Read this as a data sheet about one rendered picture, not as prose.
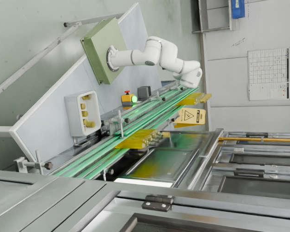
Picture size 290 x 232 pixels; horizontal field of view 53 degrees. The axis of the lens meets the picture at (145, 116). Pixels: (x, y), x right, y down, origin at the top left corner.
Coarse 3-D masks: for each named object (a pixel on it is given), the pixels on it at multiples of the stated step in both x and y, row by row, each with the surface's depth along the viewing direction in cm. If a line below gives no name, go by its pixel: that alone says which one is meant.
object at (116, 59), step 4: (112, 48) 176; (112, 52) 176; (116, 52) 178; (120, 52) 176; (124, 52) 174; (128, 52) 173; (108, 56) 177; (112, 56) 177; (116, 56) 176; (120, 56) 175; (124, 56) 173; (128, 56) 172; (108, 60) 177; (112, 60) 178; (116, 60) 176; (120, 60) 175; (124, 60) 174; (128, 60) 173; (112, 64) 180; (116, 64) 179; (120, 64) 178; (124, 64) 176; (128, 64) 175; (132, 64) 175; (112, 68) 181; (116, 68) 184
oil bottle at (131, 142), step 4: (124, 140) 171; (128, 140) 170; (132, 140) 169; (136, 140) 168; (140, 140) 167; (144, 140) 167; (148, 140) 170; (120, 144) 173; (124, 144) 172; (128, 144) 171; (132, 144) 170; (136, 144) 168; (140, 144) 167; (144, 144) 167; (132, 148) 171; (136, 148) 169; (140, 148) 168; (144, 148) 168
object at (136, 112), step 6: (174, 90) 264; (162, 96) 240; (168, 96) 237; (150, 102) 219; (156, 102) 216; (138, 108) 202; (144, 108) 199; (126, 114) 187; (132, 114) 187; (138, 114) 186
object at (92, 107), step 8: (80, 96) 152; (96, 96) 165; (88, 104) 168; (96, 104) 166; (80, 112) 152; (88, 112) 169; (96, 112) 168; (88, 120) 170; (96, 120) 169; (88, 128) 166; (96, 128) 165
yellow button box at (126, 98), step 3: (123, 96) 208; (126, 96) 207; (129, 96) 206; (123, 99) 209; (126, 99) 208; (129, 99) 207; (123, 102) 209; (126, 102) 208; (129, 102) 207; (132, 102) 209
